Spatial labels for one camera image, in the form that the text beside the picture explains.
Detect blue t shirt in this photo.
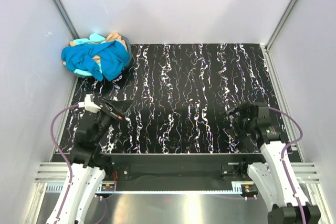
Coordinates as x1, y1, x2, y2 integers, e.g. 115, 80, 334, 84
61, 40, 131, 81

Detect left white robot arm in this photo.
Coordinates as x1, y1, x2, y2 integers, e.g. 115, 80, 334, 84
47, 94, 133, 223

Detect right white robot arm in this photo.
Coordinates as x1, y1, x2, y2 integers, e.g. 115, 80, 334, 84
225, 102, 321, 223

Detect dark grey laundry basket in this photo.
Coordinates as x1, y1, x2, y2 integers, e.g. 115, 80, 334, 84
121, 36, 132, 71

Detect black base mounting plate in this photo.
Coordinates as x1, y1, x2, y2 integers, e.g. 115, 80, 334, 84
109, 153, 265, 181

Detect beige t shirt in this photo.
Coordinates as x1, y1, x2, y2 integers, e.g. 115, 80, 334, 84
62, 33, 132, 65

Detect mint green t shirt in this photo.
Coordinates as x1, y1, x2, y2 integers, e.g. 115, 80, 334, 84
69, 33, 106, 78

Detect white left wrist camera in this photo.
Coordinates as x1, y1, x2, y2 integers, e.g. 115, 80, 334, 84
78, 94, 101, 113

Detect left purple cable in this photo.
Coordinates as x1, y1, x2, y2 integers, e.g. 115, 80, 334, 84
50, 104, 110, 224

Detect purple cable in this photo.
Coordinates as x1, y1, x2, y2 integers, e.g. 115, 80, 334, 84
50, 104, 110, 224
269, 108, 307, 224

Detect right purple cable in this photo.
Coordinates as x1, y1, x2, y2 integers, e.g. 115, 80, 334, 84
269, 108, 307, 224

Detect right slotted cable duct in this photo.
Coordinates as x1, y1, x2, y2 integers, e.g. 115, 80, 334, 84
232, 182, 254, 194

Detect slotted cable duct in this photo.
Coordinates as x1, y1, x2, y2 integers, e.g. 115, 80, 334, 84
46, 183, 115, 194
232, 182, 254, 194

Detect aluminium front frame rail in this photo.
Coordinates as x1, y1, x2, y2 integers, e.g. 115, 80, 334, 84
35, 162, 320, 184

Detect left slotted cable duct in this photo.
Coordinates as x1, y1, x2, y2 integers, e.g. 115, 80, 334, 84
46, 183, 115, 194

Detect left aluminium corner post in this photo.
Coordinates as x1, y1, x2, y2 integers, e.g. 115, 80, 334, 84
52, 0, 79, 39

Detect aluminium corner post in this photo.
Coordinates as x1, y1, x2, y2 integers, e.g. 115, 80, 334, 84
52, 0, 79, 39
265, 0, 299, 51

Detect right aluminium corner post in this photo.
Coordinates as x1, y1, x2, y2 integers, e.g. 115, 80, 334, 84
265, 0, 299, 51

